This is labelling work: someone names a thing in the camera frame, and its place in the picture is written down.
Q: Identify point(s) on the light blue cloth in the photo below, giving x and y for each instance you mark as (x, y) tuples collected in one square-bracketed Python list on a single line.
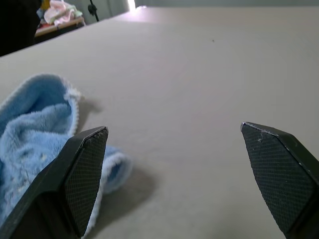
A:
[(30, 124)]

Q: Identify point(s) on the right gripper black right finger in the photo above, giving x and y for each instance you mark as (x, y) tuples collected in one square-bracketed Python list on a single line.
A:
[(276, 174)]

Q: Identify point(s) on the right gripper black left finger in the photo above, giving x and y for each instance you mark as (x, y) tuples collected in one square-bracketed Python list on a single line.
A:
[(74, 179)]

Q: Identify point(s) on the wooden shelf board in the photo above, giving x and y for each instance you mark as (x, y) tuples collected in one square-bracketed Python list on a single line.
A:
[(49, 28)]

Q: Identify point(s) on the pink and green cloth pile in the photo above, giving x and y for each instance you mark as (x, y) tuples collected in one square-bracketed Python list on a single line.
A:
[(59, 12)]

